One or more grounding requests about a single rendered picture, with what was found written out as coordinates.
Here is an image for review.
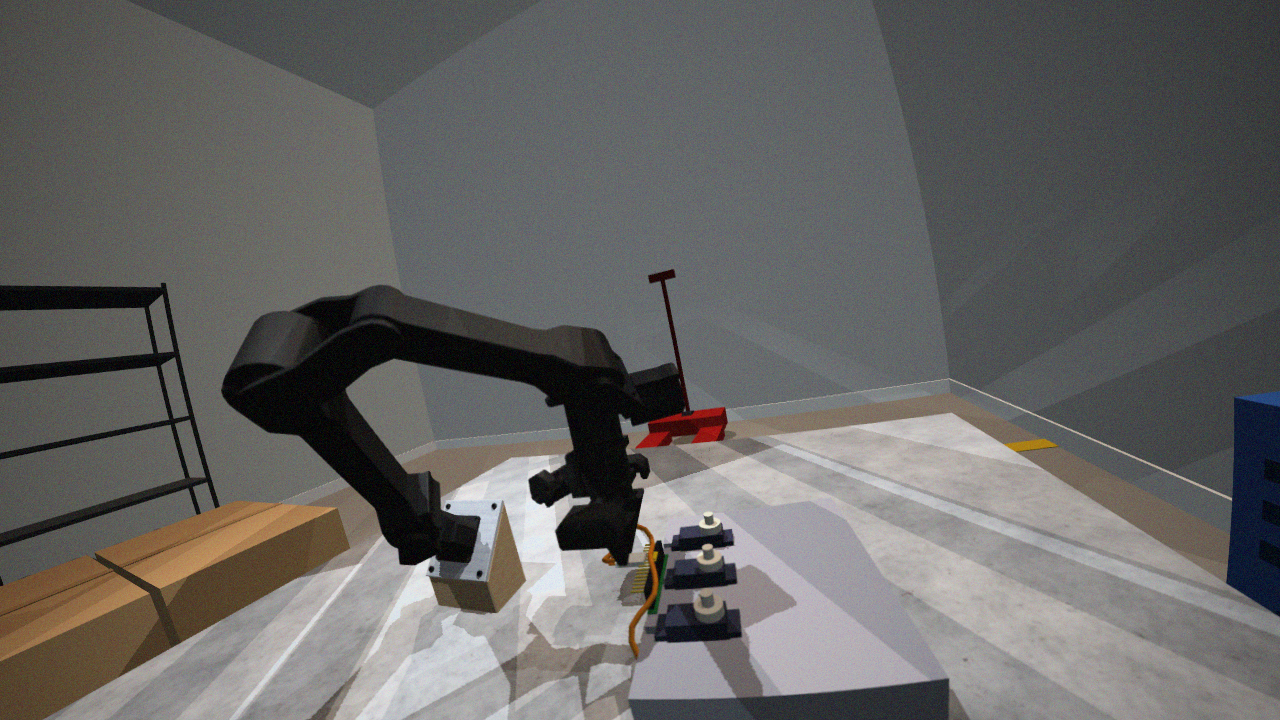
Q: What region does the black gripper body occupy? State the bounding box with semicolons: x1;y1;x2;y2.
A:
554;430;650;551

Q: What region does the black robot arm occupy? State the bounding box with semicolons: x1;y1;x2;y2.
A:
221;284;685;566

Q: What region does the black pin header strip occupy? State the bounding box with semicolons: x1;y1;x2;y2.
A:
644;541;668;615

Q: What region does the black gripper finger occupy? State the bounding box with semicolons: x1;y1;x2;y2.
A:
607;511;635;566
625;488;644;553

